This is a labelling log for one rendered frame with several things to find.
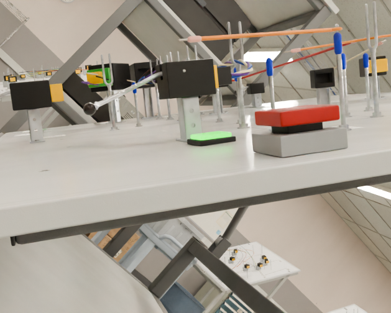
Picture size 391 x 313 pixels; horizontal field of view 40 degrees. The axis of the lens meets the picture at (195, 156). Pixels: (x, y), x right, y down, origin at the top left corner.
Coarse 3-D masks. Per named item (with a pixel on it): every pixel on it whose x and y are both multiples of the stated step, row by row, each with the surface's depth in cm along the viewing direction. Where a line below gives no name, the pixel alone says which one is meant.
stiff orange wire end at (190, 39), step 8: (264, 32) 50; (272, 32) 51; (280, 32) 51; (288, 32) 51; (296, 32) 52; (304, 32) 52; (312, 32) 52; (320, 32) 53; (184, 40) 48; (192, 40) 48; (200, 40) 48
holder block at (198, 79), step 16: (160, 64) 60; (176, 64) 58; (192, 64) 59; (208, 64) 60; (160, 80) 60; (176, 80) 58; (192, 80) 59; (208, 80) 60; (160, 96) 61; (176, 96) 59; (192, 96) 59
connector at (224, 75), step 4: (220, 68) 61; (224, 68) 61; (228, 68) 61; (220, 72) 61; (224, 72) 61; (228, 72) 61; (220, 76) 61; (224, 76) 61; (228, 76) 61; (220, 80) 61; (224, 80) 61; (228, 80) 61; (220, 84) 61; (224, 84) 62
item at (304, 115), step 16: (256, 112) 43; (272, 112) 40; (288, 112) 39; (304, 112) 40; (320, 112) 40; (336, 112) 40; (272, 128) 43; (288, 128) 40; (304, 128) 41; (320, 128) 41
